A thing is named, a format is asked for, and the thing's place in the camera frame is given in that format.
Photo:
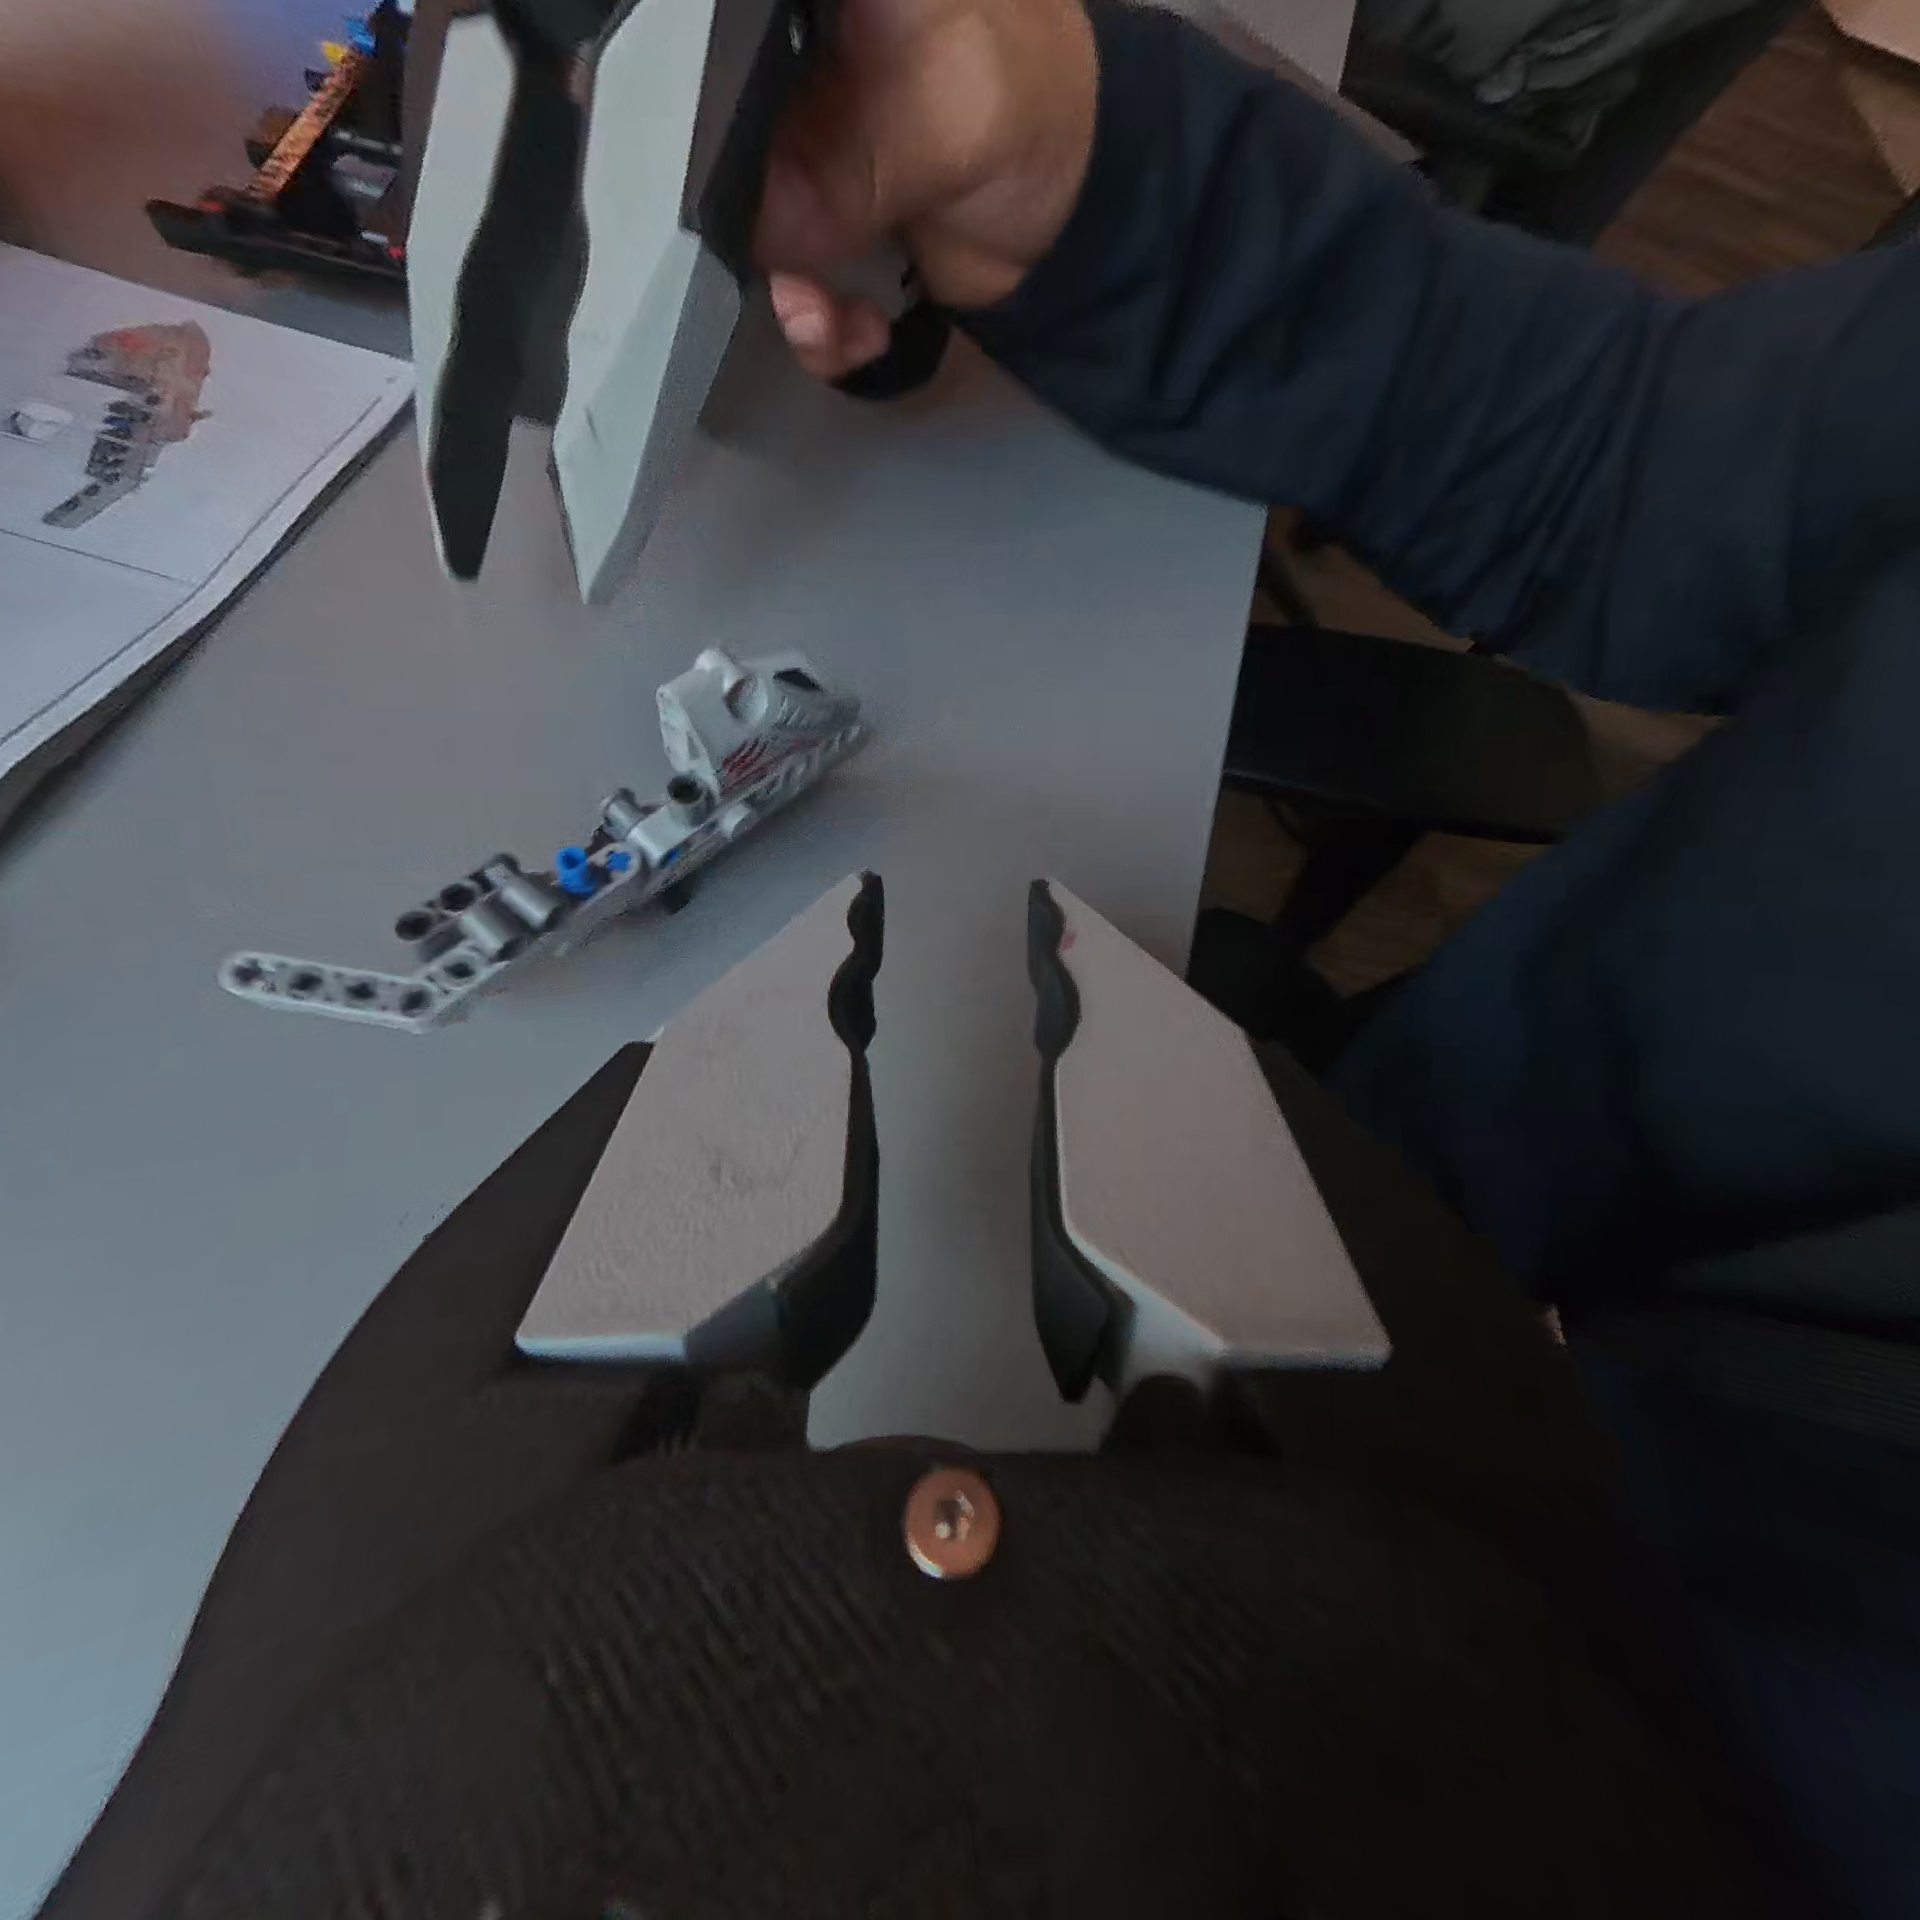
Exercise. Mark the grey lego shark assembly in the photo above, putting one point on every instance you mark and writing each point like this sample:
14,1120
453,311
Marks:
750,721

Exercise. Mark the person's right forearm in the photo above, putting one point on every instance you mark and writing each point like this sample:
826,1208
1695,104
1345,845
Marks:
1349,345

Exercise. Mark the person's dark clothed body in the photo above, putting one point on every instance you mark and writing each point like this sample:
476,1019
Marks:
1724,975

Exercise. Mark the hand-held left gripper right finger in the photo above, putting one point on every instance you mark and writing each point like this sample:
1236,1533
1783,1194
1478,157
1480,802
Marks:
1201,1185

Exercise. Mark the lego instruction booklet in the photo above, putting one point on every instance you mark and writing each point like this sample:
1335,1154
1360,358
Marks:
225,450

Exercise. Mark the black lego chassis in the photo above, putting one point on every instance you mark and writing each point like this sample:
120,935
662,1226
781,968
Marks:
330,194

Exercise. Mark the black office chair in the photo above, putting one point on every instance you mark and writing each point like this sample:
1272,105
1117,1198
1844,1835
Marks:
1394,750

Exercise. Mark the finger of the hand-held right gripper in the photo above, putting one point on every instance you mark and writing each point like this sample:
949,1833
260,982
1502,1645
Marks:
646,330
441,224

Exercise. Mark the person's right hand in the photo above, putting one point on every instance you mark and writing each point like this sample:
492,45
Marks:
930,136

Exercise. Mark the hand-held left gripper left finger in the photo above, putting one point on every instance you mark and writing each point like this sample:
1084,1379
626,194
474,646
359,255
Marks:
704,1170

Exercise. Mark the black chair with grey cloth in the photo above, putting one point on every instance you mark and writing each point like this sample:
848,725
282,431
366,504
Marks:
1559,120

